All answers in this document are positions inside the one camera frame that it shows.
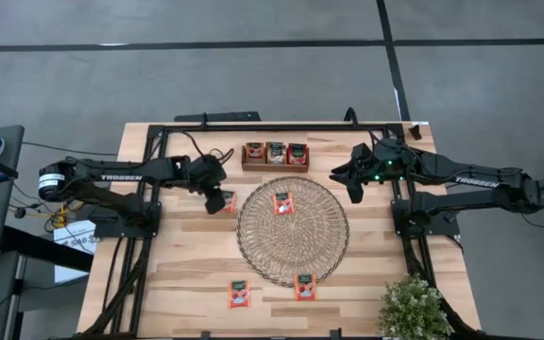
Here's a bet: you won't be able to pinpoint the white printed box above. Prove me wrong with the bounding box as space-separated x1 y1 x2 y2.
53 219 97 284

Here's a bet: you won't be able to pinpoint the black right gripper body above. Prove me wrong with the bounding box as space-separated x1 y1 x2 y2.
347 155 406 206

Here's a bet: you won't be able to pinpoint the black braided cable bundle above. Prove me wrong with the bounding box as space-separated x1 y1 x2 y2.
80 235 153 339
401 235 484 339

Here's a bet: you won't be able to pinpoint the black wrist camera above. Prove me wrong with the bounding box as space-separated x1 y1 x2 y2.
350 143 373 162
196 153 220 170

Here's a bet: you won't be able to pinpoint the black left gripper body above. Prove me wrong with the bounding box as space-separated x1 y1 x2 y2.
190 164 229 192

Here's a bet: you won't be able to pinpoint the yellow cable coil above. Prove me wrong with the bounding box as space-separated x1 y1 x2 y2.
49 200 94 229

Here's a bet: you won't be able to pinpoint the black flat clamp bar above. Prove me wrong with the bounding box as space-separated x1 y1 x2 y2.
174 110 263 123

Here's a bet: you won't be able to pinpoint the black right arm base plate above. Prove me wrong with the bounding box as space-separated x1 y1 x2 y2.
391 197 462 238

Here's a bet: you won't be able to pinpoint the round woven straw placemat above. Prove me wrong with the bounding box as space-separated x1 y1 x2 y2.
236 176 350 288

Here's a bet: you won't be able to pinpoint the orange peach tea packet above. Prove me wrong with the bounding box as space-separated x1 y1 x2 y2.
219 190 239 214
294 273 318 302
228 280 251 309
272 191 296 216
246 142 266 161

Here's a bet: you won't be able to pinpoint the black metal rig frame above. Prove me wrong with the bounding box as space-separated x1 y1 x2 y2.
127 121 443 340

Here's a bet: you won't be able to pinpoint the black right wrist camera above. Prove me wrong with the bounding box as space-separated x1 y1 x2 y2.
350 143 373 162

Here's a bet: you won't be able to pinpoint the black desk crossbar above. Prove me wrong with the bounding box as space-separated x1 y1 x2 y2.
0 225 94 274

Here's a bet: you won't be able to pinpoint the wooden tea organizer box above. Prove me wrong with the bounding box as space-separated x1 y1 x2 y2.
241 141 311 174

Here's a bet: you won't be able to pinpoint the beige vanilla tea packet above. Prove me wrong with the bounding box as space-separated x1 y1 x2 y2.
265 141 287 165

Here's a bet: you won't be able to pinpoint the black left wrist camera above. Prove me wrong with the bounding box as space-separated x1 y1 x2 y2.
196 153 220 170

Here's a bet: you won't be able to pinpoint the green potted plant white flowers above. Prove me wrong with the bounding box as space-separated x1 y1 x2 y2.
378 276 455 340

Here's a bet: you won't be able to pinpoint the thin black cable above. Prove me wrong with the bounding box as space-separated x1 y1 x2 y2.
21 140 120 157

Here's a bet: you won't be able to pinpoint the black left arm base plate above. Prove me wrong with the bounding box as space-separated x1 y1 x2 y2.
93 203 162 239

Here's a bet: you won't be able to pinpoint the red strawberry tea packet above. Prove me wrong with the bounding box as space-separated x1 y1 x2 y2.
286 143 309 165

